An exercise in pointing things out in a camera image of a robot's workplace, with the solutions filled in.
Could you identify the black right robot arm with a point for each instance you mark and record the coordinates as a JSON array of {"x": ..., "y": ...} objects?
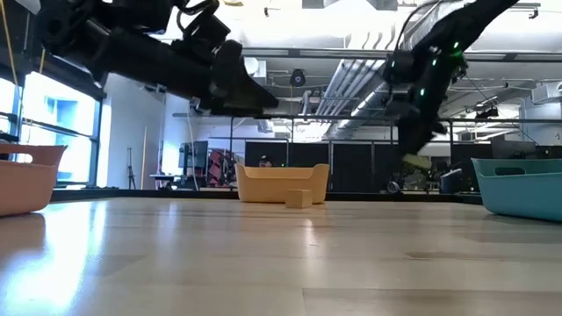
[{"x": 461, "y": 30}]

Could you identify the black round ceiling camera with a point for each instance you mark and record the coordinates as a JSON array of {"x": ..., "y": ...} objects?
[{"x": 297, "y": 77}]

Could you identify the large window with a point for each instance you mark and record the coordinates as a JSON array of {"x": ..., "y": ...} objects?
[{"x": 57, "y": 131}]

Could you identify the yellow plastic bin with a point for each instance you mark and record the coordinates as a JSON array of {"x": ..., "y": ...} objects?
[{"x": 281, "y": 180}]

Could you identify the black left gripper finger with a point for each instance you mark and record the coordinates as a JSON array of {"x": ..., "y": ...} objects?
[{"x": 237, "y": 92}]

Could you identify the black overhead rail frame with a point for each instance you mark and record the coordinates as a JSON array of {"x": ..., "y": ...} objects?
[{"x": 307, "y": 116}]

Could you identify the white ceiling box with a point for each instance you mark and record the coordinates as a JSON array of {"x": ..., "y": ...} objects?
[{"x": 259, "y": 68}]

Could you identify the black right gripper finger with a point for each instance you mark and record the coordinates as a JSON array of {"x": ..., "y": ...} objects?
[{"x": 412, "y": 142}]

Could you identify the silver ventilation duct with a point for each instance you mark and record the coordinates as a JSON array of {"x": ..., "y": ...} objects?
[{"x": 364, "y": 96}]

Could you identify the computer monitor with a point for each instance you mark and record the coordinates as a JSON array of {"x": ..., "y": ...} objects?
[{"x": 195, "y": 155}]

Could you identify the black aluminium table frame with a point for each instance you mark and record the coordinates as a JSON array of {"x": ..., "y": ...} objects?
[{"x": 131, "y": 194}]

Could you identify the black partition panel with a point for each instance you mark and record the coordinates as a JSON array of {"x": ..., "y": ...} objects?
[{"x": 351, "y": 167}]

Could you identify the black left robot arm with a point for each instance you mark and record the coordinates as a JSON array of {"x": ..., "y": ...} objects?
[{"x": 131, "y": 57}]

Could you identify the teal plastic bin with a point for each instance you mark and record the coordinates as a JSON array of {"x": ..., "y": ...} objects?
[{"x": 518, "y": 188}]

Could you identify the dark blue bin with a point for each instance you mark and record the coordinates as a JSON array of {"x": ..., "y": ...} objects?
[{"x": 451, "y": 181}]

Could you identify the grey ceiling beam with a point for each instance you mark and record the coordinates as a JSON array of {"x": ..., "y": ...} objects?
[{"x": 307, "y": 53}]

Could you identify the orange plastic bin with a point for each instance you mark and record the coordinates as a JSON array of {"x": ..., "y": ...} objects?
[{"x": 26, "y": 184}]

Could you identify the white air conditioning unit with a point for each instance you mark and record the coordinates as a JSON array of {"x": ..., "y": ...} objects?
[{"x": 546, "y": 93}]

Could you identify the black tripod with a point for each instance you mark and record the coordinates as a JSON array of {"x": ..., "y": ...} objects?
[{"x": 130, "y": 171}]

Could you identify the orange rectangular block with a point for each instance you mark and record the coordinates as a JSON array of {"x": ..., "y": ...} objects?
[{"x": 299, "y": 198}]

